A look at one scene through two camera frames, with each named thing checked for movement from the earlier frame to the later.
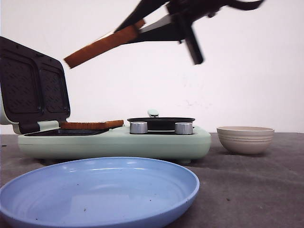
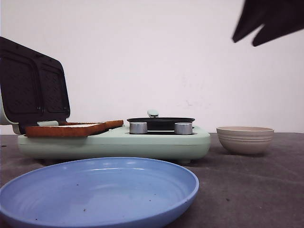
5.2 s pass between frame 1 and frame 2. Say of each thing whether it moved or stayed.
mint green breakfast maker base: stayed
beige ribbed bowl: stayed
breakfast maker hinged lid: stayed
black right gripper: moved
